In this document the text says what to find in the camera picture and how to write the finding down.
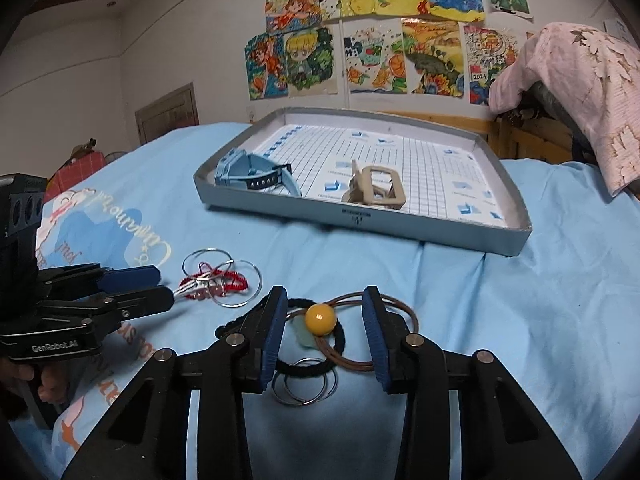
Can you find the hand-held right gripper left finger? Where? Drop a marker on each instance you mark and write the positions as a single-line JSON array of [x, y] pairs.
[[270, 345]]

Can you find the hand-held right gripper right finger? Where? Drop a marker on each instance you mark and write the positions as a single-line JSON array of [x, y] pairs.
[[375, 345]]

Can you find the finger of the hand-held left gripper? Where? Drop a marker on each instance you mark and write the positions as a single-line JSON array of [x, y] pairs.
[[135, 276], [150, 300]]

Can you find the large silver hoop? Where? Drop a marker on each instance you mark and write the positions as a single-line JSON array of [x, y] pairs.
[[186, 266], [259, 285]]

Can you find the small silver rings bunch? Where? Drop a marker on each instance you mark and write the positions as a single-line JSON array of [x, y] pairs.
[[280, 395]]

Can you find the grey cardboard tray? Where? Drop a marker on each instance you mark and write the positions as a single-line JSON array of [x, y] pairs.
[[440, 187]]

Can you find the person's left hand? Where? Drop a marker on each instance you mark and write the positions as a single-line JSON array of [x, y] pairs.
[[50, 385]]

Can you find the pale green pendant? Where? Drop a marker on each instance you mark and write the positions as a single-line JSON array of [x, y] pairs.
[[304, 336]]

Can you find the red bag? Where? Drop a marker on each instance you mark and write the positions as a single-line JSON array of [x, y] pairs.
[[75, 170]]

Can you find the beige hair claw clip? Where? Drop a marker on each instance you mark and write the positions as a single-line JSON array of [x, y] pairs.
[[372, 190]]

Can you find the brown wooden door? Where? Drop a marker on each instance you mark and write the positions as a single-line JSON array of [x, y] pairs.
[[167, 115]]

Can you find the dark cloth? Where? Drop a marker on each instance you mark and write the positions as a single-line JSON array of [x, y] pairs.
[[555, 105]]

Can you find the pink flowered blanket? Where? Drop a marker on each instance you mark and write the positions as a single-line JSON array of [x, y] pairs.
[[575, 75]]

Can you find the group of colourful wall drawings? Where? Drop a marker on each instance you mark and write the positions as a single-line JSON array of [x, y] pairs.
[[380, 20]]

